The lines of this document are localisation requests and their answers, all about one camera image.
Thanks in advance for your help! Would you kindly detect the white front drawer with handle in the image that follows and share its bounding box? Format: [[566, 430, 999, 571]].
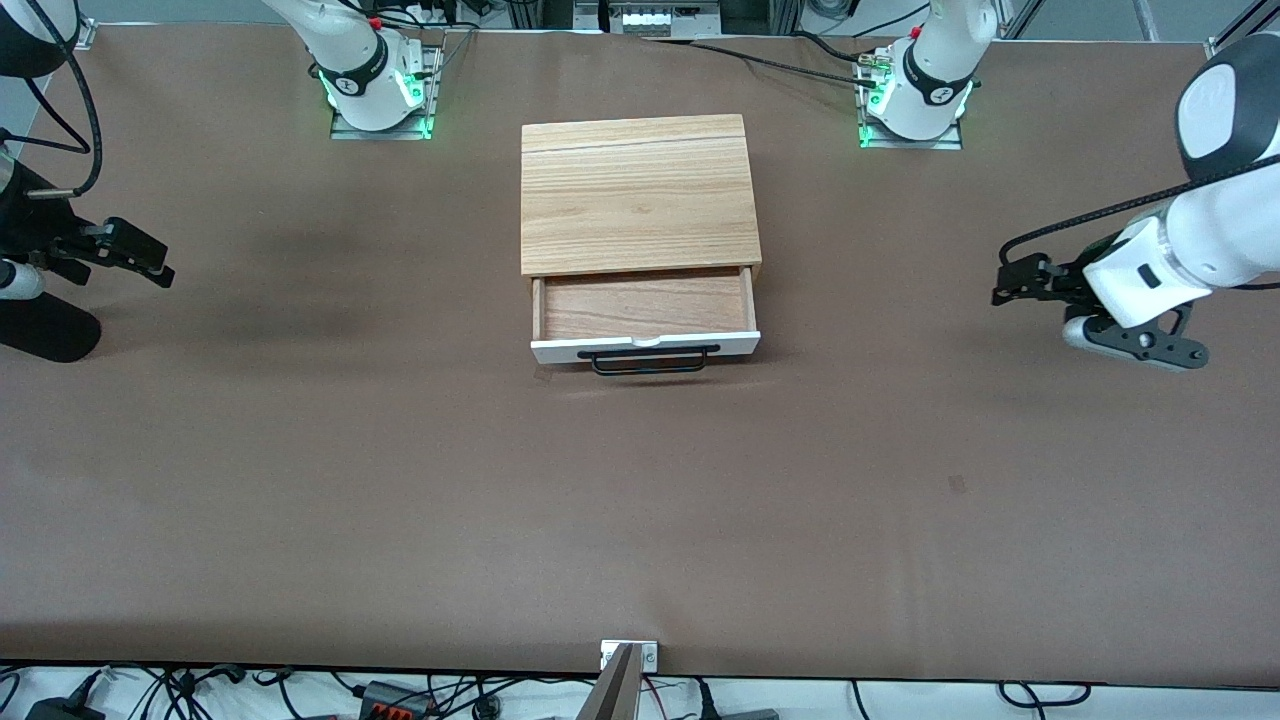
[[530, 266, 762, 364]]

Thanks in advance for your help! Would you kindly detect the black metal drawer handle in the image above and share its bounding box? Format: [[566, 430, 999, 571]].
[[577, 345, 721, 376]]

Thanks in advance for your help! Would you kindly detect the wooden drawer cabinet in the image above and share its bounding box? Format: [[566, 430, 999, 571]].
[[520, 114, 764, 291]]

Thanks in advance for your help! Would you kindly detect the black oval object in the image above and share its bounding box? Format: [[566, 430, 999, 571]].
[[0, 290, 103, 364]]

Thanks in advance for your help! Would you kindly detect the brown table cover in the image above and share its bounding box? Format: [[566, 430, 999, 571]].
[[0, 22, 1280, 691]]

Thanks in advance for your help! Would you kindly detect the white socket strip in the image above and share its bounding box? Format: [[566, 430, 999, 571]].
[[608, 0, 723, 39]]

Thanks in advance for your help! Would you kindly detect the black orange connector box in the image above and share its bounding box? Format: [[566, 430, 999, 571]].
[[360, 680, 433, 718]]

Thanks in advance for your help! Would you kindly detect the metal table edge clamp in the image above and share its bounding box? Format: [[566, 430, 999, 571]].
[[600, 640, 659, 673]]

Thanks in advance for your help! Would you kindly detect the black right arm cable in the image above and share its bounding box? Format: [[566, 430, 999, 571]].
[[0, 0, 103, 198]]

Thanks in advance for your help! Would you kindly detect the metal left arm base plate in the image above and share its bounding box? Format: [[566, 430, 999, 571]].
[[858, 50, 964, 151]]

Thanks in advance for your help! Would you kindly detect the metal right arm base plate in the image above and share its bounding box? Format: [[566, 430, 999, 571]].
[[330, 45, 443, 141]]

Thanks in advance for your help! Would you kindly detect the long black table cable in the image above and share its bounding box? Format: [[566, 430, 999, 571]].
[[640, 35, 891, 89]]

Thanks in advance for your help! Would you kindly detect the black looped floor cable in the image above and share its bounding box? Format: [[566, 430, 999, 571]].
[[998, 682, 1093, 707]]

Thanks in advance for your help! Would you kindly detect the slanted metal post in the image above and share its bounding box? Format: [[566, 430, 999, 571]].
[[575, 645, 638, 720]]

